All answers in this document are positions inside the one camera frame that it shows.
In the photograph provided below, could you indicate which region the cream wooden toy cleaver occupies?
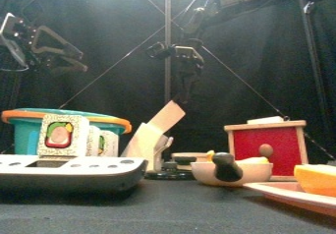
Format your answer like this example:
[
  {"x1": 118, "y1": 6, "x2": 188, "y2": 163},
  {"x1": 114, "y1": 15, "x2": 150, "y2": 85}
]
[{"x1": 146, "y1": 99, "x2": 186, "y2": 135}]

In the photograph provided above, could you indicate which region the cream wooden knife holder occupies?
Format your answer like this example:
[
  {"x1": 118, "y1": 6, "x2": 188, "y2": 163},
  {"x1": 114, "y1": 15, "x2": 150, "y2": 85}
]
[{"x1": 121, "y1": 122, "x2": 174, "y2": 173}]

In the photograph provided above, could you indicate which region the black cloth backdrop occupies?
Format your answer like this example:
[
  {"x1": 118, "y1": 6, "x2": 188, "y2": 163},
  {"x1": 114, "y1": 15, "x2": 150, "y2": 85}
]
[{"x1": 0, "y1": 0, "x2": 336, "y2": 167}]

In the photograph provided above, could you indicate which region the white toy sushi roll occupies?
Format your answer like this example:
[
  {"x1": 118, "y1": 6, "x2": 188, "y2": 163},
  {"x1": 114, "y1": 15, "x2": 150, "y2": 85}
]
[
  {"x1": 100, "y1": 130, "x2": 121, "y2": 158},
  {"x1": 36, "y1": 113, "x2": 92, "y2": 159},
  {"x1": 86, "y1": 125, "x2": 105, "y2": 157}
]

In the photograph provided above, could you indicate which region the white block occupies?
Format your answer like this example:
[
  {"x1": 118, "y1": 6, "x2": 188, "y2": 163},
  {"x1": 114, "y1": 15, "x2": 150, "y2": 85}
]
[{"x1": 245, "y1": 115, "x2": 286, "y2": 125}]

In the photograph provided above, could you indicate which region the teal container with orange rim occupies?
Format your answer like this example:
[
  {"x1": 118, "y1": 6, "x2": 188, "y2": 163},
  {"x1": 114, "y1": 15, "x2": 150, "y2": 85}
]
[{"x1": 0, "y1": 107, "x2": 132, "y2": 156}]

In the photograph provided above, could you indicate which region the red wooden box with knob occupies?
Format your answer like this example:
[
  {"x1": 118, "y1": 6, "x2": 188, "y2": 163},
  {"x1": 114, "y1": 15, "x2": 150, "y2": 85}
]
[{"x1": 222, "y1": 119, "x2": 309, "y2": 182}]

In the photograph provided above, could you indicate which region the black glossy toy pan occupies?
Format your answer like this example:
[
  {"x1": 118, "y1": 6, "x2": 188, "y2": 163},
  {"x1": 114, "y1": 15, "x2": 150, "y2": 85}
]
[{"x1": 144, "y1": 155, "x2": 198, "y2": 181}]

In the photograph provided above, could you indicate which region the yellow toy banana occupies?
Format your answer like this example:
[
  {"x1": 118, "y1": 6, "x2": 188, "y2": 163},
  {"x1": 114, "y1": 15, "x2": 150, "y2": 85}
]
[{"x1": 205, "y1": 149, "x2": 270, "y2": 165}]

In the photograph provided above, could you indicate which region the black rounded toy piece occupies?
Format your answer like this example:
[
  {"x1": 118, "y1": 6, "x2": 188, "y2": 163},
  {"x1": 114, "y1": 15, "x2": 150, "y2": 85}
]
[{"x1": 210, "y1": 151, "x2": 244, "y2": 183}]

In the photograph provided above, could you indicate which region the white sushi serving tray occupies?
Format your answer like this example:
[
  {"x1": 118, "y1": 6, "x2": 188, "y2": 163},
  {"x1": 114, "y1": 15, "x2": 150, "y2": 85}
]
[{"x1": 0, "y1": 154, "x2": 149, "y2": 194}]

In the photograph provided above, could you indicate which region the pink wooden serving board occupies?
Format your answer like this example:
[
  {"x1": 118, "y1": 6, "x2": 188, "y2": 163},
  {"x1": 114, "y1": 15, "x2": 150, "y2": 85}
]
[{"x1": 241, "y1": 181, "x2": 336, "y2": 218}]

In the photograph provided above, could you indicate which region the orange toy food piece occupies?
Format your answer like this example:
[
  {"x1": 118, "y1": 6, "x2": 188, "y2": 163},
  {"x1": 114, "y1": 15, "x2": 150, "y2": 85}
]
[{"x1": 293, "y1": 163, "x2": 336, "y2": 199}]

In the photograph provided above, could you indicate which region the grey metal frame pole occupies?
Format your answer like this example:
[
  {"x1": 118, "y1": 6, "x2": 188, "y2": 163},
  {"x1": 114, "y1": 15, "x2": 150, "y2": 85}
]
[{"x1": 164, "y1": 0, "x2": 172, "y2": 105}]

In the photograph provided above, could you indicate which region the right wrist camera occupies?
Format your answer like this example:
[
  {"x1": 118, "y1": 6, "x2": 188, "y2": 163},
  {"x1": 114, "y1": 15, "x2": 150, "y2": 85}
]
[{"x1": 144, "y1": 40, "x2": 178, "y2": 61}]

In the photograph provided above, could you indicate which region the thin diagonal brace wire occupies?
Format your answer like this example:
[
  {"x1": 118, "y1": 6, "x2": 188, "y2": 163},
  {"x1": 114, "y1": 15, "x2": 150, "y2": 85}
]
[
  {"x1": 126, "y1": 0, "x2": 336, "y2": 162},
  {"x1": 57, "y1": 0, "x2": 208, "y2": 110}
]

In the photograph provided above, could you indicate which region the dark metal frame post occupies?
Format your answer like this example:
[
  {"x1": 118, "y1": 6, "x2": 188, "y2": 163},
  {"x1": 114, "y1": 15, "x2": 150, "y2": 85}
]
[{"x1": 297, "y1": 0, "x2": 329, "y2": 141}]

